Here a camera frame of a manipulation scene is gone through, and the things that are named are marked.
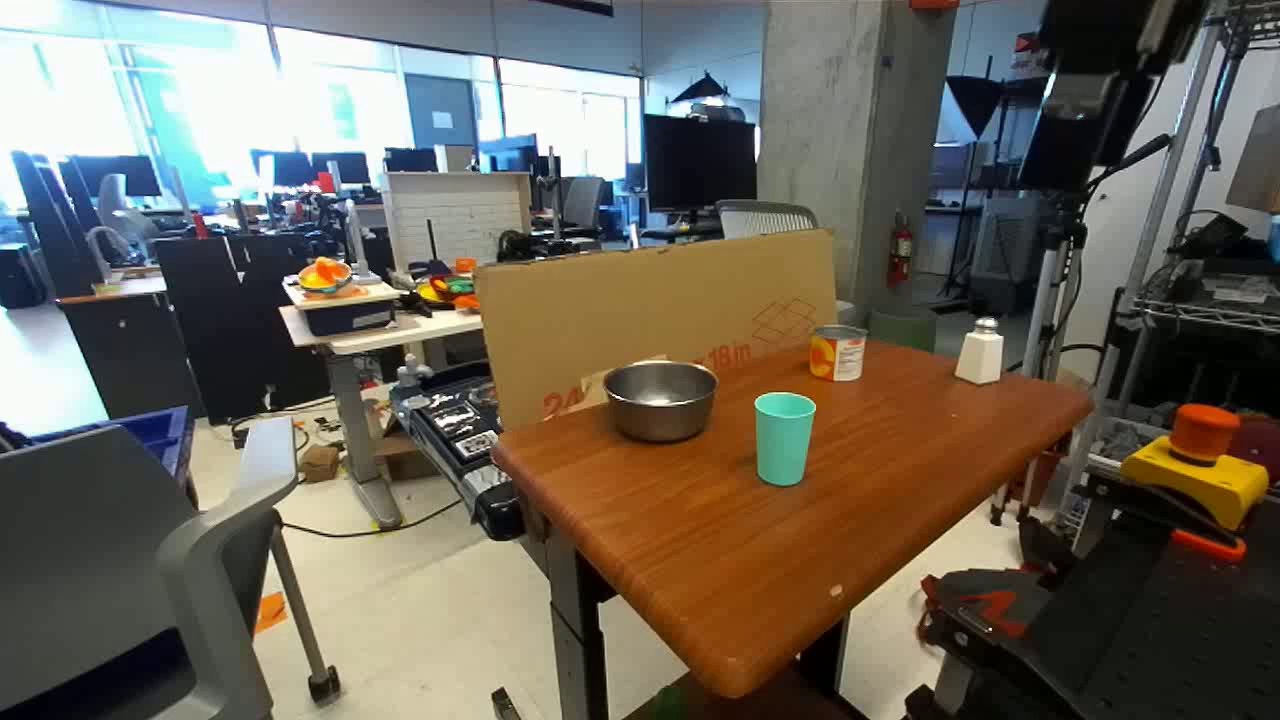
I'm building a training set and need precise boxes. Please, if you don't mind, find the teal plastic cup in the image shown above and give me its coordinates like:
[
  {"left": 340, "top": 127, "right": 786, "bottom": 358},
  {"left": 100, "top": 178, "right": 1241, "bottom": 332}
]
[{"left": 751, "top": 388, "right": 819, "bottom": 494}]

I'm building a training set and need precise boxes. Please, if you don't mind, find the yellow emergency stop button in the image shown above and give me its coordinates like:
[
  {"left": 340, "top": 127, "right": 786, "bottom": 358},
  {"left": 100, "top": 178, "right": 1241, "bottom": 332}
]
[{"left": 1114, "top": 402, "right": 1271, "bottom": 535}]

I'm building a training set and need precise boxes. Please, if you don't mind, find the red fire extinguisher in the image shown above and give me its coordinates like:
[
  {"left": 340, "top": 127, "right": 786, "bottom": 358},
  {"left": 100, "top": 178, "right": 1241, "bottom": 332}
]
[{"left": 883, "top": 217, "right": 924, "bottom": 291}]

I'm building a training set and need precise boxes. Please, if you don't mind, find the brown cardboard board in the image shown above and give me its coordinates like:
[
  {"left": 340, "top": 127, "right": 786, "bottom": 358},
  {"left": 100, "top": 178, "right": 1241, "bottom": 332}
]
[{"left": 471, "top": 230, "right": 840, "bottom": 435}]

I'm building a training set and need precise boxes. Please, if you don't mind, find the light grey plastic chair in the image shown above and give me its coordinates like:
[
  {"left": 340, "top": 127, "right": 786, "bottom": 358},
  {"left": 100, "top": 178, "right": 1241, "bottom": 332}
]
[{"left": 0, "top": 407, "right": 345, "bottom": 720}]

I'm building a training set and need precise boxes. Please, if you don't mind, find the silver metal bowl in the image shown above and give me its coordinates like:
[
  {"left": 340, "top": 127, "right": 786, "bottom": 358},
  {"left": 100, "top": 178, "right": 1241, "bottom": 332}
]
[{"left": 599, "top": 358, "right": 722, "bottom": 449}]

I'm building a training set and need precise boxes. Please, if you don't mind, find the black office partition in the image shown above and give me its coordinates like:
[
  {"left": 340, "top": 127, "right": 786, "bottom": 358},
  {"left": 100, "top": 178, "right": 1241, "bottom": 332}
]
[{"left": 148, "top": 230, "right": 336, "bottom": 423}]

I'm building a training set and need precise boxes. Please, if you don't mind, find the white board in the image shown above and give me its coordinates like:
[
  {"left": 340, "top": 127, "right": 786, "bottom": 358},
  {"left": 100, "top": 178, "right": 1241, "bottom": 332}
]
[{"left": 382, "top": 168, "right": 537, "bottom": 278}]

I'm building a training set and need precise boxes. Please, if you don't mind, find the large black monitor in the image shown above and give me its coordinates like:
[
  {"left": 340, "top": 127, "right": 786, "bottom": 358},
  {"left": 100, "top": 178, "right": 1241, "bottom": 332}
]
[{"left": 641, "top": 112, "right": 761, "bottom": 217}]

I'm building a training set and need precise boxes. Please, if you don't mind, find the orange black clamp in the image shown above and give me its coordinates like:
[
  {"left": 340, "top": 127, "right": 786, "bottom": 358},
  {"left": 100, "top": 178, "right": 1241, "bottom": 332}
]
[
  {"left": 914, "top": 568, "right": 1057, "bottom": 655},
  {"left": 1168, "top": 523, "right": 1250, "bottom": 568}
]

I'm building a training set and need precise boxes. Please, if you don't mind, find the white salt shaker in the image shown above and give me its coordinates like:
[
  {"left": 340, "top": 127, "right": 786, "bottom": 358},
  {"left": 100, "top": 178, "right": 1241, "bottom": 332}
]
[{"left": 952, "top": 316, "right": 1009, "bottom": 388}]

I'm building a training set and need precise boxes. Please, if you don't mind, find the wooden table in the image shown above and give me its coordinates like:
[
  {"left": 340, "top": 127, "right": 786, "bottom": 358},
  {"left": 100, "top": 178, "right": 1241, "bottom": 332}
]
[{"left": 493, "top": 336, "right": 1101, "bottom": 720}]

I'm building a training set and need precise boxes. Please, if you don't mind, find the metal shelf cart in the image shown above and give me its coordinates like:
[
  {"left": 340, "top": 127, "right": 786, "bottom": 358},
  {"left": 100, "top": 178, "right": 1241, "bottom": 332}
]
[{"left": 1101, "top": 213, "right": 1280, "bottom": 411}]

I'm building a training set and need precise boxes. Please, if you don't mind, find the tray with orange toys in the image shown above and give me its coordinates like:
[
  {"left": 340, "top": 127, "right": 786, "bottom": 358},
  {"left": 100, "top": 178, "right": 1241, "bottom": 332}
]
[{"left": 278, "top": 258, "right": 404, "bottom": 341}]

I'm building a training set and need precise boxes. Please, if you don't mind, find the blue bin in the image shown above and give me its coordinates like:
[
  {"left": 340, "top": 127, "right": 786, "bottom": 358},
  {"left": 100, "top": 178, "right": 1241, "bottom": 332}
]
[{"left": 114, "top": 403, "right": 198, "bottom": 490}]

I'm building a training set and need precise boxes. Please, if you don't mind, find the black perforated mounting table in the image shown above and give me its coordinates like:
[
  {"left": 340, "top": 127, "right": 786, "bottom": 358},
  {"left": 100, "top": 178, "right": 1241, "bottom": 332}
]
[{"left": 904, "top": 495, "right": 1280, "bottom": 720}]

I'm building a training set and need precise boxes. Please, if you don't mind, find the black light stand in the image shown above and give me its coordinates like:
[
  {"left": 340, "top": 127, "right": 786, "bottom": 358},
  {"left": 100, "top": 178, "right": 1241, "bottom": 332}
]
[{"left": 1014, "top": 0, "right": 1210, "bottom": 392}]

